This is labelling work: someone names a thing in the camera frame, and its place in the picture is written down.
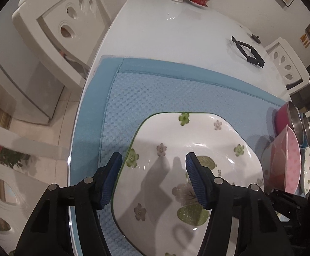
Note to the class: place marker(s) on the black plastic frame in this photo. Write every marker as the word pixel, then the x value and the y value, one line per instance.
pixel 256 62

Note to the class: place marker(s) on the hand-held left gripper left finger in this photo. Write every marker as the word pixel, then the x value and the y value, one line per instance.
pixel 109 184

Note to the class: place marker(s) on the small floral plate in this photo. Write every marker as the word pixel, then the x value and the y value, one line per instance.
pixel 307 170

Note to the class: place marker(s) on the blue waffle mat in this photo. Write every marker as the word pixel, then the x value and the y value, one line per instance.
pixel 144 90

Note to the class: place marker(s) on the blue steel bowl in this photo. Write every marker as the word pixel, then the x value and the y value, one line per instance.
pixel 307 130

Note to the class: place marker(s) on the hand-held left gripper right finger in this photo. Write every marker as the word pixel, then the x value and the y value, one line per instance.
pixel 197 181

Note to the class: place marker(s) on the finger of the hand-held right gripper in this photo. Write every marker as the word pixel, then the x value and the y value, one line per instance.
pixel 288 201

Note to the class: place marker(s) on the pink steel bowl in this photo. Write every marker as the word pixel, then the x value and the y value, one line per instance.
pixel 284 120

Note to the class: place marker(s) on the red flowering plant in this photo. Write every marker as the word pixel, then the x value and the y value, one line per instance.
pixel 8 156

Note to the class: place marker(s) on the floral square plate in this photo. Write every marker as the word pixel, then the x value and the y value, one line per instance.
pixel 155 138

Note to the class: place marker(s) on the orange wall ornament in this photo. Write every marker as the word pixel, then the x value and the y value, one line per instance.
pixel 304 41

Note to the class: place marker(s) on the pink patterned bowl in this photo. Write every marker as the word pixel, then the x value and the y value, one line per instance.
pixel 290 160

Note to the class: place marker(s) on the grey cabinet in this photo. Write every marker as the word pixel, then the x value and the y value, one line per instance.
pixel 32 85

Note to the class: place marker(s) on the small black knob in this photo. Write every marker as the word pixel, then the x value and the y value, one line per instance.
pixel 256 37

